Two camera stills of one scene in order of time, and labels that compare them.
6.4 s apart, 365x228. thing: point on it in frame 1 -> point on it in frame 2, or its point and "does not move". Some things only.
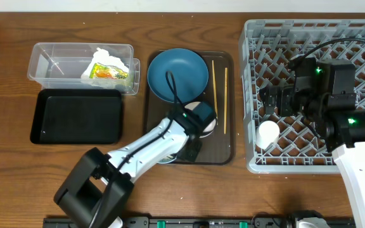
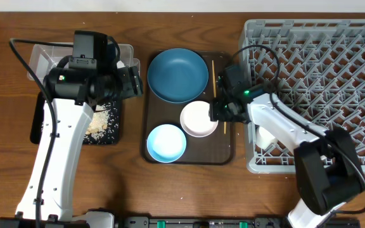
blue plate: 190,72 does not move
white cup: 267,133 does not move
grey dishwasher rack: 266,47 does not move
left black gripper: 194,149 -> 132,82
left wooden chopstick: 215,91 does not move
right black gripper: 285,92 -> 215,113
